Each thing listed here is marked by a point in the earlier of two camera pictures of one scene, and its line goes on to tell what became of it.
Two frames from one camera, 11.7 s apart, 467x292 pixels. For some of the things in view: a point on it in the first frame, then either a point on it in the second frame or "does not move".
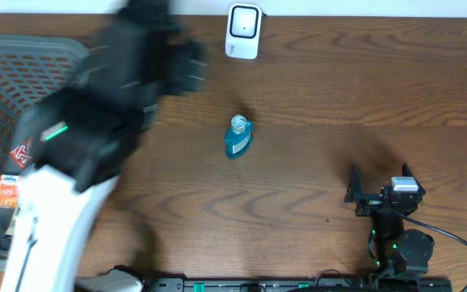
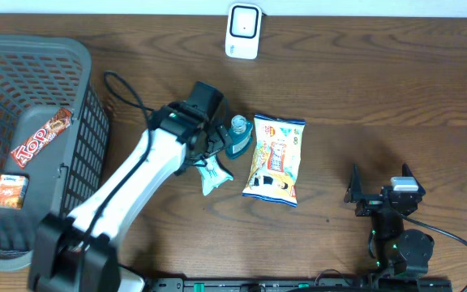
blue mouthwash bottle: (238, 139) does not move
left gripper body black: (179, 78) -> (216, 139)
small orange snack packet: (6, 192) does not move
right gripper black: (354, 195) does not move
